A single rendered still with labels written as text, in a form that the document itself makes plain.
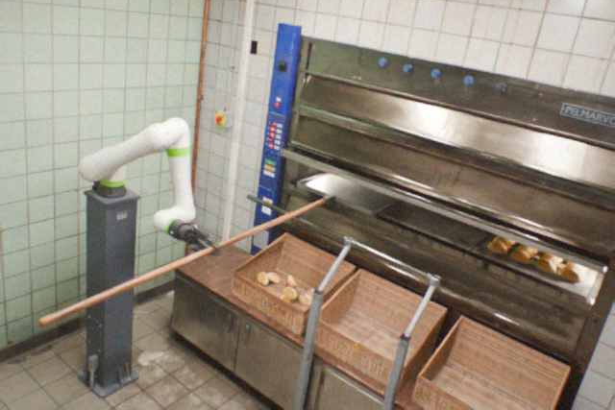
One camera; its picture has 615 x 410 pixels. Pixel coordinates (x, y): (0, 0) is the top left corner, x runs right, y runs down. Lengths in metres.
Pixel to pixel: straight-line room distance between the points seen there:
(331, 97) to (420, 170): 0.68
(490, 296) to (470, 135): 0.83
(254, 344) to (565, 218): 1.78
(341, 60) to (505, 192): 1.15
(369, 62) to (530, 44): 0.84
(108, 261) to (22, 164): 0.73
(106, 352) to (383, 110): 2.06
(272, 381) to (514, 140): 1.85
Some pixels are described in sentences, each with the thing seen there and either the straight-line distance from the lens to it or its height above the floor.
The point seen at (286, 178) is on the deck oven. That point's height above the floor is 1.20.
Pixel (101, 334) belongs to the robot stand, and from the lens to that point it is 3.15.
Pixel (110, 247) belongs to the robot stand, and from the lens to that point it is 2.85.
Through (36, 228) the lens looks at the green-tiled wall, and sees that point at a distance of 3.34.
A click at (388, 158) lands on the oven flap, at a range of 2.84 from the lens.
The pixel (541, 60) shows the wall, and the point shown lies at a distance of 2.53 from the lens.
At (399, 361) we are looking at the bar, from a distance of 2.44.
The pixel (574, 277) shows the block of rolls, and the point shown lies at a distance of 2.84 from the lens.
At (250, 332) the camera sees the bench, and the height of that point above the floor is 0.45.
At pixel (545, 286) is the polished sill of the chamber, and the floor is 1.18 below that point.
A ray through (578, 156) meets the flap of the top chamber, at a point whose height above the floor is 1.82.
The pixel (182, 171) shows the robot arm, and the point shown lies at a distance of 2.54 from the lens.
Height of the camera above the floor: 2.27
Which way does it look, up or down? 18 degrees down
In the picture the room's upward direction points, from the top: 9 degrees clockwise
